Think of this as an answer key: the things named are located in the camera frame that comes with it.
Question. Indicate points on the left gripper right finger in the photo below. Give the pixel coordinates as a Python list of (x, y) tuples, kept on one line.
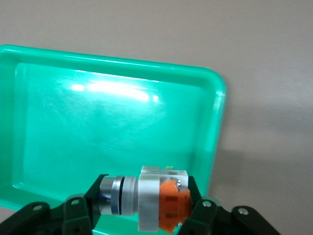
[(203, 220)]

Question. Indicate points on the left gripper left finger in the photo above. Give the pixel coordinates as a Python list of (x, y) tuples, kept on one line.
[(75, 215)]

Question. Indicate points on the white orange switch part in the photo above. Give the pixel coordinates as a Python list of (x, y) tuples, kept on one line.
[(146, 195)]

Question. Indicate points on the green plastic tray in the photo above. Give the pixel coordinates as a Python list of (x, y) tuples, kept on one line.
[(97, 134)]

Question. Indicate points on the brown table cover mat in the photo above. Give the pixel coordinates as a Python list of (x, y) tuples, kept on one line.
[(269, 73)]

